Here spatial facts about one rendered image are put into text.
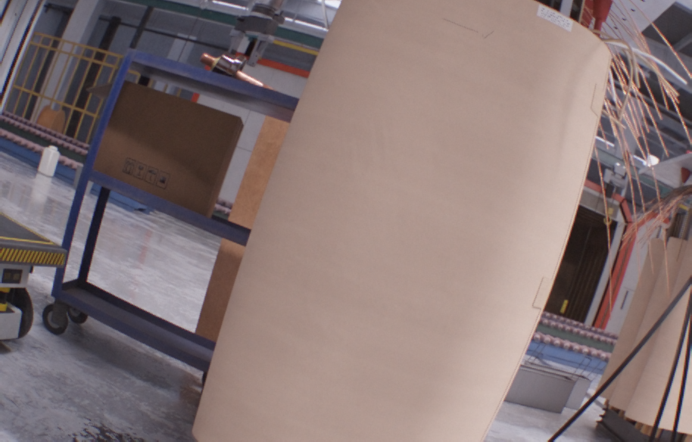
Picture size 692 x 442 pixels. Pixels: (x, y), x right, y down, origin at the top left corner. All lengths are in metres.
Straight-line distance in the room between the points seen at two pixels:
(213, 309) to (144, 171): 0.73
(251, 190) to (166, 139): 0.63
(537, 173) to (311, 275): 0.35
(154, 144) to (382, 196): 1.39
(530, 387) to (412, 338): 4.07
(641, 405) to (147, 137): 2.58
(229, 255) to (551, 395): 2.73
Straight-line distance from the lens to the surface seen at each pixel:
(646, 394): 4.22
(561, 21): 1.50
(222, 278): 3.29
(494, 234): 1.43
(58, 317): 2.79
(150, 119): 2.75
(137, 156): 2.74
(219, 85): 2.67
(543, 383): 5.49
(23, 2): 2.40
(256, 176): 3.28
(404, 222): 1.43
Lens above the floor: 0.63
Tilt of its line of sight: 2 degrees up
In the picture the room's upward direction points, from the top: 20 degrees clockwise
